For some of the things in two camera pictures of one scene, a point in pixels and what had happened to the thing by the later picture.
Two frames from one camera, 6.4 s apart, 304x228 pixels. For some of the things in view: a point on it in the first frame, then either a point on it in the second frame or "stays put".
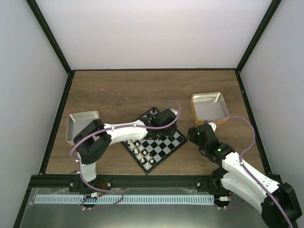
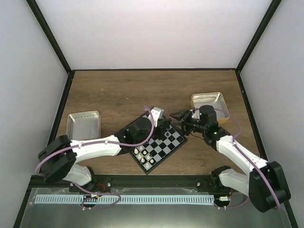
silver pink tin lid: (77, 121) stays put
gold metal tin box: (209, 106) stays put
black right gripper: (193, 135) → (185, 114)
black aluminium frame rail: (121, 181) stays put
